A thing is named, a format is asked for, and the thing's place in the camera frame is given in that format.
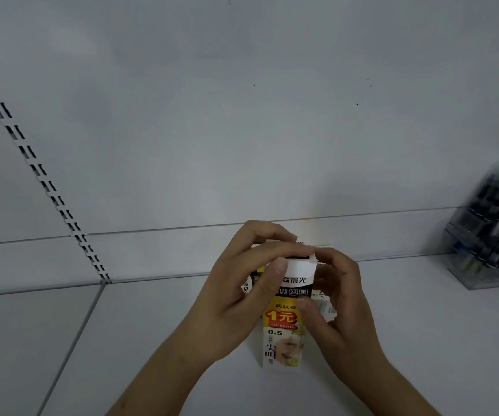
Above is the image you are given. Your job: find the person's right hand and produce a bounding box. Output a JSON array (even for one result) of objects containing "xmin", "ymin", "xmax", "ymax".
[{"xmin": 295, "ymin": 247, "xmax": 391, "ymax": 384}]

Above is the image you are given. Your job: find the person's left hand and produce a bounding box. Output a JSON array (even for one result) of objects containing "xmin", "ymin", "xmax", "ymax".
[{"xmin": 182, "ymin": 220, "xmax": 316, "ymax": 364}]

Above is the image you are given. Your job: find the white yellow pen refill box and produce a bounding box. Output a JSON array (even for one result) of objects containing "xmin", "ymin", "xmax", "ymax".
[{"xmin": 243, "ymin": 240, "xmax": 338, "ymax": 371}]

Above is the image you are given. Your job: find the person's right forearm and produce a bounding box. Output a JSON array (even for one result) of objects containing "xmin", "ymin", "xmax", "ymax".
[{"xmin": 335, "ymin": 357, "xmax": 442, "ymax": 416}]

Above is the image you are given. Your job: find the person's left forearm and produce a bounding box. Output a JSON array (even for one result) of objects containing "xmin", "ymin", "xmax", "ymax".
[{"xmin": 106, "ymin": 327, "xmax": 229, "ymax": 416}]

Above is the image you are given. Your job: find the clear display case of pens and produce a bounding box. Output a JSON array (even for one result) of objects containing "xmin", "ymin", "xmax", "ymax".
[{"xmin": 443, "ymin": 158, "xmax": 499, "ymax": 291}]

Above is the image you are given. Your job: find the slotted white shelf upright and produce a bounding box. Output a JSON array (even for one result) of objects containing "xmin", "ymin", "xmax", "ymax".
[{"xmin": 0, "ymin": 51, "xmax": 112, "ymax": 283}]

